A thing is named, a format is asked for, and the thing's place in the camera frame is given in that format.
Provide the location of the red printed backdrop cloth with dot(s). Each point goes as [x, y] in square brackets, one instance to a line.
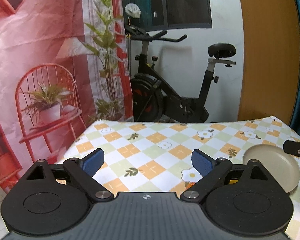
[63, 65]

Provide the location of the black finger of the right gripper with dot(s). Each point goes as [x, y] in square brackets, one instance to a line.
[292, 148]

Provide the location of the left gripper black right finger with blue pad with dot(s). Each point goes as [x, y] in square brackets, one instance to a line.
[213, 172]

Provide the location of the checkered floral tablecloth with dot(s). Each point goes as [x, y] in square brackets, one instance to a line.
[156, 157]

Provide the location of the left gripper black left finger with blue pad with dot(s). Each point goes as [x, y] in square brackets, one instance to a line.
[81, 172]

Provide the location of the dark window frame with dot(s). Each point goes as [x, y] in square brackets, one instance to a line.
[159, 15]

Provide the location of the black exercise bike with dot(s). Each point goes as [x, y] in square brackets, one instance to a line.
[153, 97]

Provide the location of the white cloth on handlebar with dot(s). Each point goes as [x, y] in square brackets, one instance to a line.
[133, 10]

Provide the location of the beige oval plate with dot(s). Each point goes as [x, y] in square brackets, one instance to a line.
[282, 166]

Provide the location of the wooden door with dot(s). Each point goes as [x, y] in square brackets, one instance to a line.
[271, 59]

